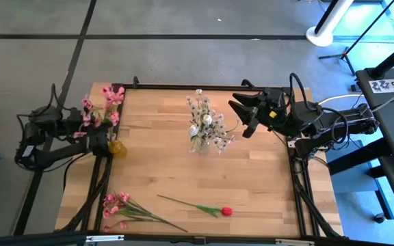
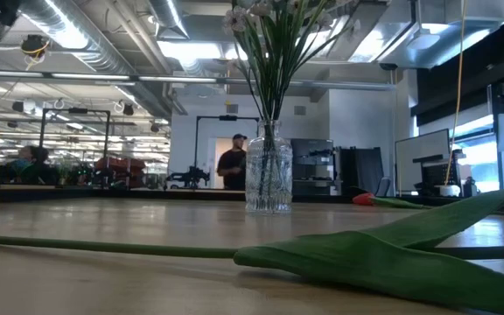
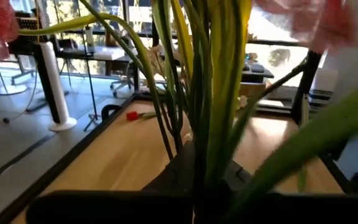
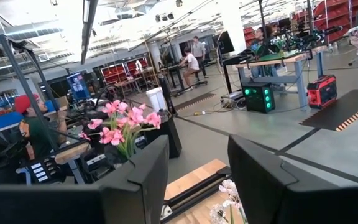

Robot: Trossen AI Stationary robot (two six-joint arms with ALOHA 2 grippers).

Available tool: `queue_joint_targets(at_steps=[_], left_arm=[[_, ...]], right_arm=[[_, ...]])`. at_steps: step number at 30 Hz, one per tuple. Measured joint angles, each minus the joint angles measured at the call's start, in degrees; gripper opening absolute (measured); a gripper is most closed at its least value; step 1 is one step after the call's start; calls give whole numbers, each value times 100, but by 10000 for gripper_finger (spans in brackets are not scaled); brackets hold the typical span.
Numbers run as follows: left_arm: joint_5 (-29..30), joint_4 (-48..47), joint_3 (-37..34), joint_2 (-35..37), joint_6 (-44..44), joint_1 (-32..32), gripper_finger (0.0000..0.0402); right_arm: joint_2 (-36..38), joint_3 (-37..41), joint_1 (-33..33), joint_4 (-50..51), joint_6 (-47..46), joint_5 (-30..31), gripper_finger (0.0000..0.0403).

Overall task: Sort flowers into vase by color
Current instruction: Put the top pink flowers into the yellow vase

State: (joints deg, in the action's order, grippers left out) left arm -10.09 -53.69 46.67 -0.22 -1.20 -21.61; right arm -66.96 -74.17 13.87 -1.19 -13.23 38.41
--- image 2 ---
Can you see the clear glass vase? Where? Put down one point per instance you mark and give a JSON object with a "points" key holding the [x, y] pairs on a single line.
{"points": [[269, 188]]}

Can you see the red tulip with green leaves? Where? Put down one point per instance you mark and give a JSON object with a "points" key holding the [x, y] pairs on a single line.
{"points": [[366, 262], [362, 199]]}

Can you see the black background robot arm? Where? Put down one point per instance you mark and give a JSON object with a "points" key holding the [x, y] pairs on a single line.
{"points": [[191, 176]]}

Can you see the seated person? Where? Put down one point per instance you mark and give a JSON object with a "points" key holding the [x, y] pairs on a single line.
{"points": [[37, 170]]}

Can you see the red crate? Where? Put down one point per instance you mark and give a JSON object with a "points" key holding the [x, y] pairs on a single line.
{"points": [[121, 165]]}

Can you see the long horizontal ceiling pipe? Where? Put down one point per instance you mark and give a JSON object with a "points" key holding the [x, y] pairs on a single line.
{"points": [[177, 79]]}

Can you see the grey cabinet with machine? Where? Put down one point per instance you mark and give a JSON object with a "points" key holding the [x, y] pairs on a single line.
{"points": [[311, 149]]}

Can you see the black standing panel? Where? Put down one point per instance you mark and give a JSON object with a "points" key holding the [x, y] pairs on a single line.
{"points": [[361, 168]]}

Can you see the office chair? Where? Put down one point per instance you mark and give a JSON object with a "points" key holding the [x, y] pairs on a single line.
{"points": [[383, 186]]}

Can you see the white board screen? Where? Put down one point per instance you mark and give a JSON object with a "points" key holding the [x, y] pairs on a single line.
{"points": [[418, 149]]}

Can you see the silver ceiling ventilation unit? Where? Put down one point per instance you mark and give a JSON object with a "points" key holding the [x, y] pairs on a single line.
{"points": [[444, 39]]}

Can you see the black equipment stand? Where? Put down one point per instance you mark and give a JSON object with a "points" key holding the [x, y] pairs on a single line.
{"points": [[442, 172]]}

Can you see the white round base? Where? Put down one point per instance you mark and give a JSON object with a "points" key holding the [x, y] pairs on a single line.
{"points": [[446, 191]]}

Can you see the large silver ceiling duct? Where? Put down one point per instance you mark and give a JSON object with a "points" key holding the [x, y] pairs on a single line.
{"points": [[81, 39]]}

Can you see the small black station frame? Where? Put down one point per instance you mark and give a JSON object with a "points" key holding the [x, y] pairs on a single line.
{"points": [[74, 111]]}

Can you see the black table edge rail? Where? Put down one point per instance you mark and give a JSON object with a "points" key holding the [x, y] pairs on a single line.
{"points": [[147, 194]]}

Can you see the tall black station frame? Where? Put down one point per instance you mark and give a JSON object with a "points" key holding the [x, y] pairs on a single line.
{"points": [[228, 117]]}

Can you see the grey wall vent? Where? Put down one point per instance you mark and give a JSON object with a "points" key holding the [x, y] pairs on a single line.
{"points": [[300, 110]]}

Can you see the black ceiling security camera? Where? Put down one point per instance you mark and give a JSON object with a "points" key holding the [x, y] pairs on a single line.
{"points": [[387, 66]]}

